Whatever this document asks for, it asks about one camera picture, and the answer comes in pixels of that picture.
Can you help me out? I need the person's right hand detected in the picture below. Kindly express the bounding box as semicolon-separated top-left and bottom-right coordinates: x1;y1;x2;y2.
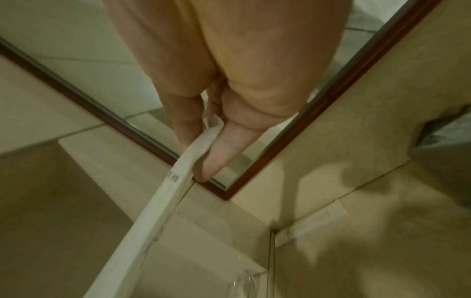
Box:
105;0;352;183

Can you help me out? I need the long thin white toiletry packet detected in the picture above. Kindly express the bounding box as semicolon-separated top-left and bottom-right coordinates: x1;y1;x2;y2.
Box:
274;202;347;248

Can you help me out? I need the clear acrylic glass holder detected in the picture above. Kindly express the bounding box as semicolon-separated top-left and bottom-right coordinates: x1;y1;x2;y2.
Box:
139;228;277;298

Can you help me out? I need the chrome faucet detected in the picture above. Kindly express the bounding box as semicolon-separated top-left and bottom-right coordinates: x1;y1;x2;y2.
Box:
412;104;471;152

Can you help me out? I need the wood framed wall mirror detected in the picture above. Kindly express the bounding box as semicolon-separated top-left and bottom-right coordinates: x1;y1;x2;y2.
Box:
0;0;445;201

